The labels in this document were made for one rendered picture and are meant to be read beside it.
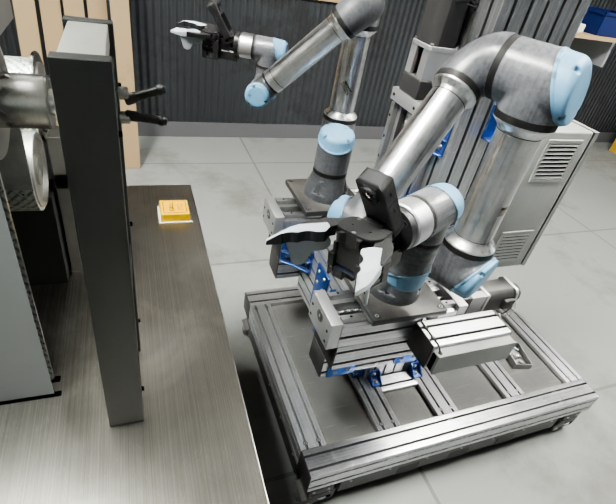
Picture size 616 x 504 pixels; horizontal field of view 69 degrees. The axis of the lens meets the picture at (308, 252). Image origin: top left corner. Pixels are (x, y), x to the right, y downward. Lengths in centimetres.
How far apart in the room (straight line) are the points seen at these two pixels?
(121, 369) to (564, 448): 192
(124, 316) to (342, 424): 116
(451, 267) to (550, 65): 43
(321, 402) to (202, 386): 91
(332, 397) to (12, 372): 115
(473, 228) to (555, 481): 137
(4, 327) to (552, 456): 199
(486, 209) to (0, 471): 92
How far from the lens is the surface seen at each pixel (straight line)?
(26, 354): 78
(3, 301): 71
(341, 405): 170
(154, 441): 77
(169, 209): 120
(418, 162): 87
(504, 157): 94
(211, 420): 79
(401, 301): 117
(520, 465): 212
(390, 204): 59
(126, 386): 72
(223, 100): 389
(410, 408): 178
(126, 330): 63
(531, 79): 90
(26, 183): 80
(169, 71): 377
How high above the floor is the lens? 156
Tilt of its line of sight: 36 degrees down
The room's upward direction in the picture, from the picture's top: 11 degrees clockwise
